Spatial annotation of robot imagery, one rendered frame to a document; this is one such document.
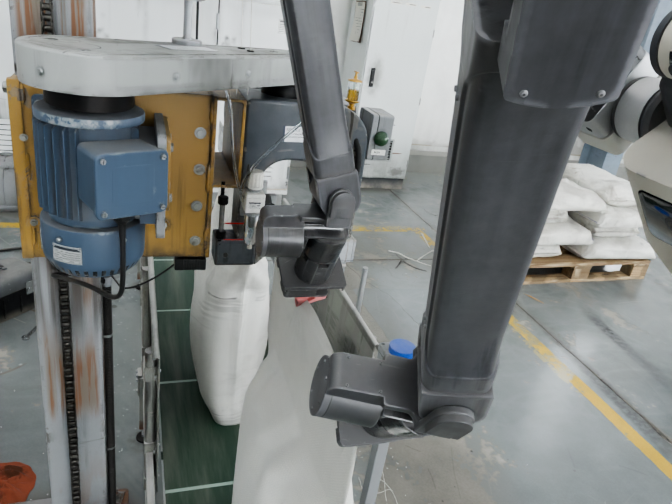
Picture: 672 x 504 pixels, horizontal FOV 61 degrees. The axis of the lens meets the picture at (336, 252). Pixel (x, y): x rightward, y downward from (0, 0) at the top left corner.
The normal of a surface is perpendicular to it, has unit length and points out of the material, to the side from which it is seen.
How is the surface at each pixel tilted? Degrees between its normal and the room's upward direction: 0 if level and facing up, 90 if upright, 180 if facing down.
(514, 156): 119
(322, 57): 91
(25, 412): 0
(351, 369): 30
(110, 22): 90
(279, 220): 93
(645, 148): 40
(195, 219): 90
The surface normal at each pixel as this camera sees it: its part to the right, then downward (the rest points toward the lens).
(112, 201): 0.67, 0.40
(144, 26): 0.31, 0.44
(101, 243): 0.50, 0.44
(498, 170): -0.12, 0.79
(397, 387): 0.34, -0.55
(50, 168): 0.82, 0.34
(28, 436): 0.15, -0.90
